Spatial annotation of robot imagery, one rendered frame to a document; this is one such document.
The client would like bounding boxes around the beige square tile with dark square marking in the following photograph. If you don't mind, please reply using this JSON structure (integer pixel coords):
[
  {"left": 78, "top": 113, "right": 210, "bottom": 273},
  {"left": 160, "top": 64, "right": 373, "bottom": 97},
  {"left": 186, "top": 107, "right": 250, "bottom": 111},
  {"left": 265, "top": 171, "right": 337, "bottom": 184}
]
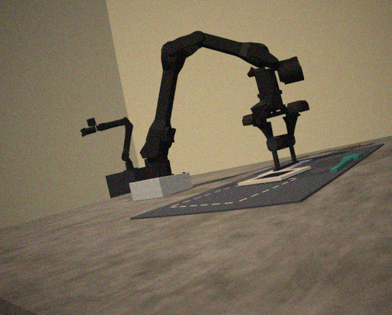
[{"left": 238, "top": 166, "right": 311, "bottom": 186}]

